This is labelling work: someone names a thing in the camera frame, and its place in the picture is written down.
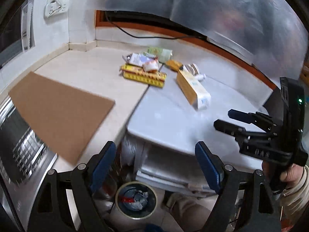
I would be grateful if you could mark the delicious cakes paper wrapper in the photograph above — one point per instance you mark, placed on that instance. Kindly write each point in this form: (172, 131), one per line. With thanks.
(151, 66)

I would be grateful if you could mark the white wall mounted holder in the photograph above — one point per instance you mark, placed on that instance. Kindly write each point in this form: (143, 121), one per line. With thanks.
(26, 30)

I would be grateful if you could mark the silver coffee pouch bag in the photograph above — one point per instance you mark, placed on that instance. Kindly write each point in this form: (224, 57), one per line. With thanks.
(141, 200)

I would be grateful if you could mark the person right hand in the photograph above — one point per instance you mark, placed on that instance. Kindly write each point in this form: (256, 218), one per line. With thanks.
(290, 177)

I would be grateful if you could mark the brown cardboard sheet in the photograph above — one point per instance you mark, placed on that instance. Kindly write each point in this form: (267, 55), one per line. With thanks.
(65, 118)

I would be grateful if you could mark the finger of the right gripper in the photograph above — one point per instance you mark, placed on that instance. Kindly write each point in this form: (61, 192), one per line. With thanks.
(248, 118)
(229, 128)

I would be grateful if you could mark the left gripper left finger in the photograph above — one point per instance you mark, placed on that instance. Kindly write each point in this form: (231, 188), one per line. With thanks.
(100, 165)

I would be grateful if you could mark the yellow snack bag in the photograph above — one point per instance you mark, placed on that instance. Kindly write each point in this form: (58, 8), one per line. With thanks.
(173, 65)

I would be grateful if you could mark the orange wooden window frame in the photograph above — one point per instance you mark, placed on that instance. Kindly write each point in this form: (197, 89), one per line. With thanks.
(102, 21)

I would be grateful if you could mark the orange white carton box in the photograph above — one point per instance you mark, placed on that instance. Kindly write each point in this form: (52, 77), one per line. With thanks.
(193, 90)

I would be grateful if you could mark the green label plastic bottle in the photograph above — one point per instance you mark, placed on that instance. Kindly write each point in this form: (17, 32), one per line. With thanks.
(163, 55)

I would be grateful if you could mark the stainless steel sink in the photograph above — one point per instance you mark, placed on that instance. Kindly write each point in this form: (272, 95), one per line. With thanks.
(23, 195)

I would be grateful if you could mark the translucent plastic sheet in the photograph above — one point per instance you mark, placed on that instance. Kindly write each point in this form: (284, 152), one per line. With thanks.
(267, 33)

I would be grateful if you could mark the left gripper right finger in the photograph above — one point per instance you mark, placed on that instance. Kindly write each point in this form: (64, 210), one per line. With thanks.
(211, 166)

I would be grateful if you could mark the yellow red box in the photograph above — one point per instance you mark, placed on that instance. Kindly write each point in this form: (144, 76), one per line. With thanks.
(138, 74)

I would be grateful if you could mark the red snack bag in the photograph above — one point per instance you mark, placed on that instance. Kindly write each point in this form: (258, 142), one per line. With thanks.
(128, 200)

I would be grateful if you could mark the white wall power socket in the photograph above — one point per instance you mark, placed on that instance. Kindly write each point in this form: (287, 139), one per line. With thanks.
(55, 7)

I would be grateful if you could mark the white purple small box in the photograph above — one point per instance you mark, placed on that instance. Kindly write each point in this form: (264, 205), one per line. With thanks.
(138, 59)

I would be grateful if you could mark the wire dish rack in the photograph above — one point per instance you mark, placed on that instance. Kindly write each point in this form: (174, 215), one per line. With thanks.
(21, 149)

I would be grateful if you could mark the round trash bin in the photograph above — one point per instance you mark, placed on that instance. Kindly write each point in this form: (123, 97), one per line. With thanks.
(126, 190)

